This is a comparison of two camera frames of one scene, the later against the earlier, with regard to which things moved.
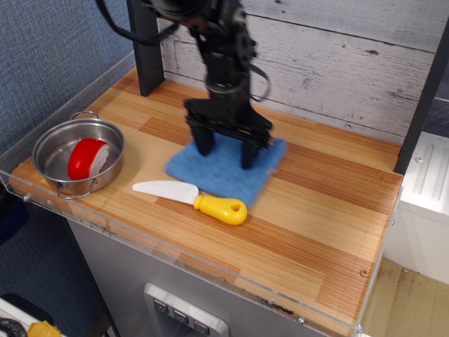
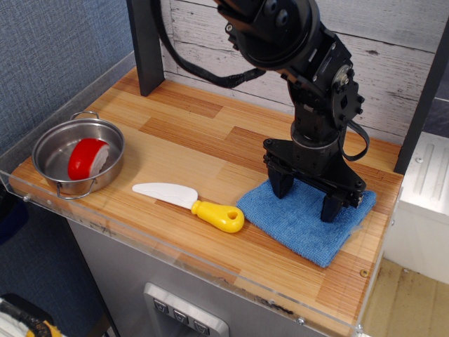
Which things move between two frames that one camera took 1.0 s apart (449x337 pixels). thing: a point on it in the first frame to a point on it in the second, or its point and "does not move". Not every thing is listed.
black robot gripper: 229,111 to 323,168
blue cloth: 222,173 to 295,224
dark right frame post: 423,105 does not move
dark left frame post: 149,57 does not move
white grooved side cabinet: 418,232 does not move
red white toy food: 86,158 does not move
